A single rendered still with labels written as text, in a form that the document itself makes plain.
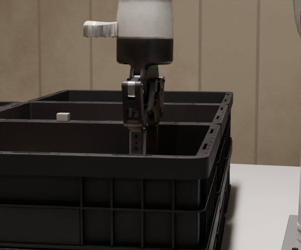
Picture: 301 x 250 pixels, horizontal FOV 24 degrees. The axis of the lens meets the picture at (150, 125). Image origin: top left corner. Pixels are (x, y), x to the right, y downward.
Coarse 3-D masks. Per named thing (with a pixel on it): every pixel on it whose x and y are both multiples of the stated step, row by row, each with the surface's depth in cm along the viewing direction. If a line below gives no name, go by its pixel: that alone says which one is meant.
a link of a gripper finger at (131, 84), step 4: (136, 76) 92; (132, 80) 90; (136, 80) 90; (128, 84) 89; (132, 84) 89; (128, 88) 89; (132, 88) 89; (128, 92) 90; (132, 92) 90; (128, 96) 90; (132, 96) 90
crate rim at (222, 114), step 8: (16, 104) 136; (24, 104) 137; (32, 104) 140; (40, 104) 140; (48, 104) 140; (56, 104) 140; (64, 104) 140; (72, 104) 139; (80, 104) 139; (88, 104) 139; (96, 104) 139; (104, 104) 138; (112, 104) 138; (120, 104) 138; (168, 104) 137; (176, 104) 136; (184, 104) 136; (192, 104) 136; (200, 104) 136; (208, 104) 136; (216, 104) 136; (0, 112) 125; (224, 112) 123; (16, 120) 112; (24, 120) 111; (32, 120) 111; (40, 120) 111; (48, 120) 111; (56, 120) 111; (72, 120) 111; (80, 120) 111; (216, 120) 111; (224, 120) 118; (224, 128) 119
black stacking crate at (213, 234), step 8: (216, 208) 101; (216, 216) 98; (216, 224) 98; (0, 248) 82; (8, 248) 82; (16, 248) 82; (24, 248) 82; (32, 248) 82; (40, 248) 82; (48, 248) 83; (208, 248) 82
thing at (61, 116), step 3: (57, 114) 110; (60, 114) 110; (63, 114) 110; (66, 114) 110; (69, 114) 111; (57, 117) 110; (60, 117) 110; (63, 117) 110; (66, 117) 110; (69, 117) 111; (57, 120) 110; (60, 120) 110; (63, 120) 110; (66, 120) 110; (69, 120) 111
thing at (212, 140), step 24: (0, 120) 111; (216, 144) 94; (0, 168) 81; (24, 168) 81; (48, 168) 80; (72, 168) 80; (96, 168) 80; (120, 168) 79; (144, 168) 79; (168, 168) 78; (192, 168) 78
